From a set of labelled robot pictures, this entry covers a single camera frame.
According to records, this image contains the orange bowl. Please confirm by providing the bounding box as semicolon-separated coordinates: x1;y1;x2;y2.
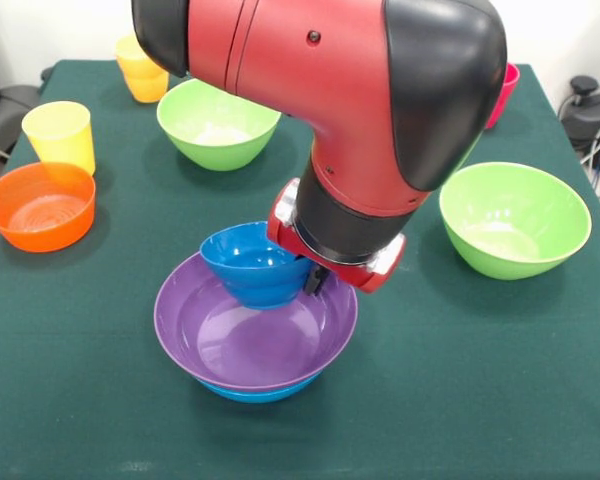
0;161;97;254

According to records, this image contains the dark green table cloth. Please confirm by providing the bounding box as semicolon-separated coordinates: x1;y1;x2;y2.
0;59;600;480

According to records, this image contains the yellow orange cup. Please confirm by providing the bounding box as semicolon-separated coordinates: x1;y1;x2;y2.
115;33;171;104

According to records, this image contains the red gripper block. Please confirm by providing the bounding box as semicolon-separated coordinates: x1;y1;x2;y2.
266;177;408;296

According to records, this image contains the green bowl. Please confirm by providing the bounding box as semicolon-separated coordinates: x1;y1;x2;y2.
156;78;283;172
438;161;593;281

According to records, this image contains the purple bowl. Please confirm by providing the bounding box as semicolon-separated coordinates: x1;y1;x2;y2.
153;251;360;394

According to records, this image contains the red cup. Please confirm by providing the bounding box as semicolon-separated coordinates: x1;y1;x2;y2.
483;62;521;131

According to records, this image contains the large light blue bowl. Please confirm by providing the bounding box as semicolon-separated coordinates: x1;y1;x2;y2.
197;372;326;405

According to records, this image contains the small dark blue bowl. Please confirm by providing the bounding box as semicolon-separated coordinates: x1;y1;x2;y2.
199;221;315;310

